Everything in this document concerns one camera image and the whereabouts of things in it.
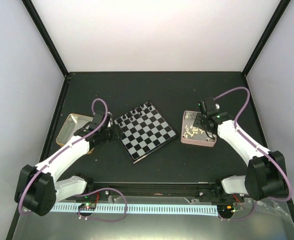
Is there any gold metal tin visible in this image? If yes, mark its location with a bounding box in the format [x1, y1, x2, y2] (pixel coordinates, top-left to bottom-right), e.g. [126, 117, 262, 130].
[55, 113, 93, 147]

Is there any black mounting rail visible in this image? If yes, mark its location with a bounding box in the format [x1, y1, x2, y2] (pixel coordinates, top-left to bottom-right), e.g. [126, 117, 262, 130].
[85, 182, 245, 204]

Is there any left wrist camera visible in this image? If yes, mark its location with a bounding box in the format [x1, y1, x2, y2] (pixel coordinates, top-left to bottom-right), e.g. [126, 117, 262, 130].
[103, 112, 113, 128]

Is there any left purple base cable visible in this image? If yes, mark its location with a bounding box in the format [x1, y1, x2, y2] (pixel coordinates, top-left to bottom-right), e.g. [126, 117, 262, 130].
[76, 187, 128, 223]

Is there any black frame post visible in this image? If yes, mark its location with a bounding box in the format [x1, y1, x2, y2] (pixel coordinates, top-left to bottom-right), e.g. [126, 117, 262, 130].
[20, 0, 70, 78]
[241, 0, 291, 78]

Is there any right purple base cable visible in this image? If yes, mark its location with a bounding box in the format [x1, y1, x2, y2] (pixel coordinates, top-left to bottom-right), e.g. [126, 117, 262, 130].
[216, 197, 258, 223]

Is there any black and white chessboard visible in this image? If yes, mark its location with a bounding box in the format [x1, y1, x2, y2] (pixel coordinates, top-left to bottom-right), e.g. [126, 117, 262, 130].
[114, 101, 178, 164]

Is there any left black frame post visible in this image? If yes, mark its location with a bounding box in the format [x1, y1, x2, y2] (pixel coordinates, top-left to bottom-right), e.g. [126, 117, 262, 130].
[20, 0, 70, 78]

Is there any white slotted cable duct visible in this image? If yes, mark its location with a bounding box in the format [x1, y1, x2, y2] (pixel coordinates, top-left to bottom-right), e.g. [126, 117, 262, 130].
[50, 202, 218, 217]

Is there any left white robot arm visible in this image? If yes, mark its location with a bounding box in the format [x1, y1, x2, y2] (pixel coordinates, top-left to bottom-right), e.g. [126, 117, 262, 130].
[14, 112, 122, 216]

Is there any pink tin with pieces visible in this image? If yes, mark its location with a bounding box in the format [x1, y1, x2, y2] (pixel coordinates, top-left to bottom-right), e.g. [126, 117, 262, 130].
[180, 110, 217, 147]

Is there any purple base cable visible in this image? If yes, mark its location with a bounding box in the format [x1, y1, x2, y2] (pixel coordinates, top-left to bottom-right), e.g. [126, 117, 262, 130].
[76, 187, 128, 223]
[216, 197, 258, 223]

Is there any right black frame post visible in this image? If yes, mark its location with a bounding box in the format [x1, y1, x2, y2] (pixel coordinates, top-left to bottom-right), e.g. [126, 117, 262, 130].
[241, 0, 291, 78]

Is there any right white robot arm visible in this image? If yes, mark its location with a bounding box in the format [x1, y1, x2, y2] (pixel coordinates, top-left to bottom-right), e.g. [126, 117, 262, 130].
[193, 97, 291, 202]

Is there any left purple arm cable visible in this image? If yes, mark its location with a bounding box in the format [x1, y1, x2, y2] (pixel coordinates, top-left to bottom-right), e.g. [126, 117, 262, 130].
[18, 98, 109, 216]

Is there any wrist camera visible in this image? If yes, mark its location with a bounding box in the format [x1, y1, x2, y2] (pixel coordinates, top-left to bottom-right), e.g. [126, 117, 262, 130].
[103, 112, 113, 128]
[209, 101, 220, 111]

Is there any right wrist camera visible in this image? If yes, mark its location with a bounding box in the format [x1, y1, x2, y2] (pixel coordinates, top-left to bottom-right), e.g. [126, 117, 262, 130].
[209, 101, 220, 111]

